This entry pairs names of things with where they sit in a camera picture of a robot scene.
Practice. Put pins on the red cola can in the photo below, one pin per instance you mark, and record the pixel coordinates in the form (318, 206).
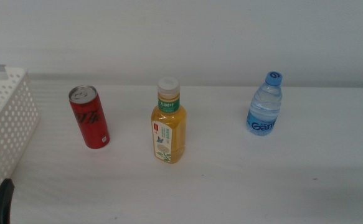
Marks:
(89, 121)

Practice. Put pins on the clear water bottle blue cap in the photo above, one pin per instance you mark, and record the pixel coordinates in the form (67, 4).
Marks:
(264, 109)

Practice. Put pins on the white perforated plastic basket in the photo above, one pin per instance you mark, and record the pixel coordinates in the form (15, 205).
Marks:
(10, 124)

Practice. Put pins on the yellow tea bottle white cap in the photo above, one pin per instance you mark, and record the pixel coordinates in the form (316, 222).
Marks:
(170, 127)

